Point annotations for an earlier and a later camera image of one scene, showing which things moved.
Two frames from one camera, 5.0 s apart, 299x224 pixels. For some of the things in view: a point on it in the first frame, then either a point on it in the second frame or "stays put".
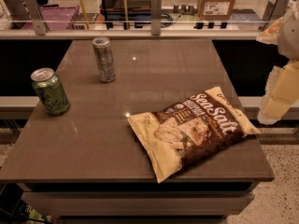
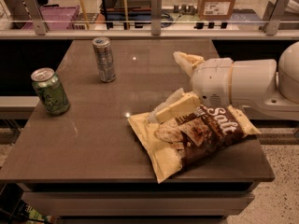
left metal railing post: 34,8 stays put
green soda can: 50,91 stays put
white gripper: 289,32 -> 212,79
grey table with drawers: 87,164 stays put
